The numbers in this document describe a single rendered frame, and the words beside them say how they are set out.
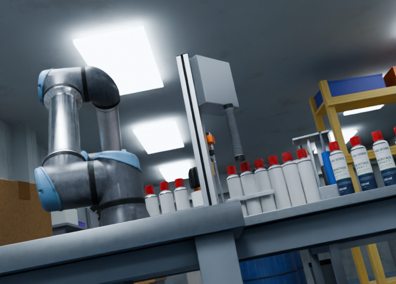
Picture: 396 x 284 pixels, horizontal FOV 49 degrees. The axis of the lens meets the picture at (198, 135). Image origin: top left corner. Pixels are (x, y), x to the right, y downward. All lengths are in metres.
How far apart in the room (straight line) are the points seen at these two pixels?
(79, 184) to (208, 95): 0.62
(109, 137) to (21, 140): 4.09
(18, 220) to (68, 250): 0.80
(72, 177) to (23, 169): 4.43
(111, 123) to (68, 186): 0.49
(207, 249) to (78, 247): 0.19
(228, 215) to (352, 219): 0.37
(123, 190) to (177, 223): 0.45
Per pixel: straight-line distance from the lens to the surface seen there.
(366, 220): 0.98
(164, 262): 0.72
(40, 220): 1.57
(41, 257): 0.72
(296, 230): 0.97
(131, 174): 1.12
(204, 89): 1.54
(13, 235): 1.47
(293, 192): 1.57
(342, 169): 1.58
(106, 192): 1.12
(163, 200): 1.65
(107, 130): 1.58
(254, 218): 0.94
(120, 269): 0.74
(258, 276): 4.22
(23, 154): 5.59
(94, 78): 1.43
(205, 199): 1.46
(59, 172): 1.13
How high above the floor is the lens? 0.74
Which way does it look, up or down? 17 degrees up
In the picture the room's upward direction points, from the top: 11 degrees counter-clockwise
